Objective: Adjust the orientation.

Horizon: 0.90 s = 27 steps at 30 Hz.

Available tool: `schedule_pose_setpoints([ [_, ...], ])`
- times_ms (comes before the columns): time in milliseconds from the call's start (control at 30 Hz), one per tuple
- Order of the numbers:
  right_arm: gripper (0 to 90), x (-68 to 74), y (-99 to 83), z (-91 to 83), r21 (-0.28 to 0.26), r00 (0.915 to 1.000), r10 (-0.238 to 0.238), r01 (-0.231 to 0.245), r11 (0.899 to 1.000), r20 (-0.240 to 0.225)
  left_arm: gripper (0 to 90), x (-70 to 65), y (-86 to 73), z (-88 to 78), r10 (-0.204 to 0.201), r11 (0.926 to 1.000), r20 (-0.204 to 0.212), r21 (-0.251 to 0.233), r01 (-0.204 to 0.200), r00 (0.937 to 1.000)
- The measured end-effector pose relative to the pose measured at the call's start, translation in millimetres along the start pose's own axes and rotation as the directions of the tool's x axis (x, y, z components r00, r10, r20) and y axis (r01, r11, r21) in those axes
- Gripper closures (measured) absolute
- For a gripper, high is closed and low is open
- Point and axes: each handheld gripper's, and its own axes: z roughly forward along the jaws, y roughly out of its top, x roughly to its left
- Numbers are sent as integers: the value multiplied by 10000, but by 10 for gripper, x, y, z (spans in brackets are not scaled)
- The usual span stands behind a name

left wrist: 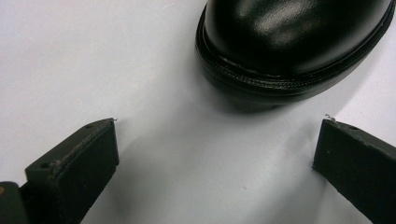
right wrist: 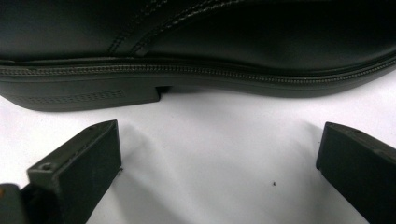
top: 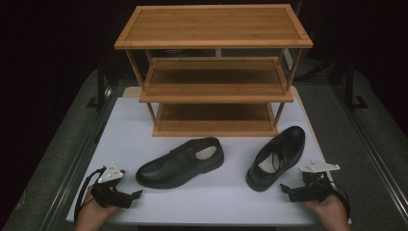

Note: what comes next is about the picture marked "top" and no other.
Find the person's right hand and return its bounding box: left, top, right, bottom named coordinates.
left=302, top=192, right=351, bottom=231

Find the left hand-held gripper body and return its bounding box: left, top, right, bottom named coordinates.
left=89, top=162, right=135, bottom=210

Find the person's left hand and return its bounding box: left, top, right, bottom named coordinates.
left=74, top=185, right=120, bottom=231

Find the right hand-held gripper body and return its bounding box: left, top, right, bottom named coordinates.
left=288, top=160, right=342, bottom=203

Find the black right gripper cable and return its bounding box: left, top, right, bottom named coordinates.
left=330, top=182, right=351, bottom=222

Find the wooden three-tier shoe rack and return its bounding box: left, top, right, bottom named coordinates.
left=114, top=3, right=314, bottom=138

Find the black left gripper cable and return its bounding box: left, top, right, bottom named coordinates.
left=73, top=166, right=108, bottom=225

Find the black leather shoe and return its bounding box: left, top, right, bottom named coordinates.
left=245, top=125, right=306, bottom=193
left=135, top=137, right=225, bottom=190

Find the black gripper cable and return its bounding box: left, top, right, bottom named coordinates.
left=330, top=182, right=351, bottom=222
left=73, top=166, right=108, bottom=225

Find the black metal stand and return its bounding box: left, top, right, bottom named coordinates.
left=343, top=61, right=370, bottom=112
left=86, top=59, right=114, bottom=112

